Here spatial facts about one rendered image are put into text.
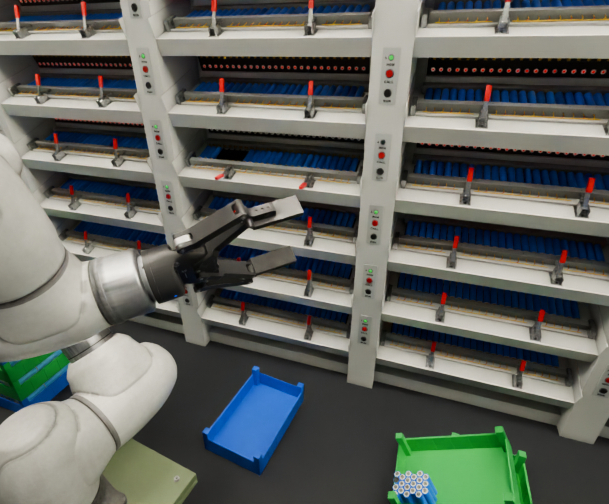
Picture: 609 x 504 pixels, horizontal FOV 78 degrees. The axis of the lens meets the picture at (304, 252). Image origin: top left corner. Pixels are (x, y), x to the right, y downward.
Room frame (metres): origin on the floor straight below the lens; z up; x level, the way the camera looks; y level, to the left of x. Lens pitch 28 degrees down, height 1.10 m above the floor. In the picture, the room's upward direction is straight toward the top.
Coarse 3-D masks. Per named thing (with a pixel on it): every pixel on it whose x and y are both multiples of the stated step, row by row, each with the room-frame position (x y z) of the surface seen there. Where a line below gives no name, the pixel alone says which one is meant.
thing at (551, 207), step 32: (416, 160) 1.11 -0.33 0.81; (448, 160) 1.08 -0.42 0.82; (480, 160) 1.06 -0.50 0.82; (544, 160) 1.02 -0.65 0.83; (576, 160) 0.99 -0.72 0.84; (608, 160) 0.97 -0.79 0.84; (416, 192) 1.00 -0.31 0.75; (448, 192) 0.98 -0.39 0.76; (480, 192) 0.97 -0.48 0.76; (512, 192) 0.94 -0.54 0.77; (544, 192) 0.92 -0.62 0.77; (576, 192) 0.90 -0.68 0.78; (608, 192) 0.88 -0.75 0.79; (512, 224) 0.89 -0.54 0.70; (544, 224) 0.87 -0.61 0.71; (576, 224) 0.84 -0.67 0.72; (608, 224) 0.82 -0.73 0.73
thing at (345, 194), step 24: (192, 144) 1.30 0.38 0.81; (312, 144) 1.23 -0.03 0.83; (336, 144) 1.20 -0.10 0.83; (360, 144) 1.18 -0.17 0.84; (192, 168) 1.23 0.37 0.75; (360, 168) 1.08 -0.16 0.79; (240, 192) 1.14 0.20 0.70; (264, 192) 1.11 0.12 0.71; (288, 192) 1.08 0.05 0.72; (312, 192) 1.06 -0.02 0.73; (336, 192) 1.03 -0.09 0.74; (360, 192) 1.00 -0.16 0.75
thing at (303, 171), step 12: (204, 168) 1.20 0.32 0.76; (216, 168) 1.19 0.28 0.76; (240, 168) 1.18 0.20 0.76; (252, 168) 1.17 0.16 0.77; (264, 168) 1.15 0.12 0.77; (276, 168) 1.14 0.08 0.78; (288, 168) 1.13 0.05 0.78; (300, 168) 1.12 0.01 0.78; (312, 168) 1.11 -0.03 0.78; (348, 180) 1.06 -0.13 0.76
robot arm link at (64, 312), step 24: (72, 264) 0.38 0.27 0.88; (48, 288) 0.34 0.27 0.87; (72, 288) 0.36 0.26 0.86; (0, 312) 0.31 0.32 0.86; (24, 312) 0.32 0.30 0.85; (48, 312) 0.33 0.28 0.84; (72, 312) 0.35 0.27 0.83; (96, 312) 0.36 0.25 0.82; (0, 336) 0.32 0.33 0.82; (24, 336) 0.32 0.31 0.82; (48, 336) 0.33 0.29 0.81; (72, 336) 0.35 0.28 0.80; (0, 360) 0.33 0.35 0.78
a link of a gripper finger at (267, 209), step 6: (264, 204) 0.45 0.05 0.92; (270, 204) 0.45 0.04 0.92; (240, 210) 0.42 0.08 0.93; (246, 210) 0.43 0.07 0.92; (252, 210) 0.44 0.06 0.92; (258, 210) 0.44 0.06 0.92; (264, 210) 0.44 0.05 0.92; (270, 210) 0.44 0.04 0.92; (252, 216) 0.43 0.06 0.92; (258, 216) 0.44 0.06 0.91; (264, 216) 0.44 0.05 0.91; (270, 216) 0.45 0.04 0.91
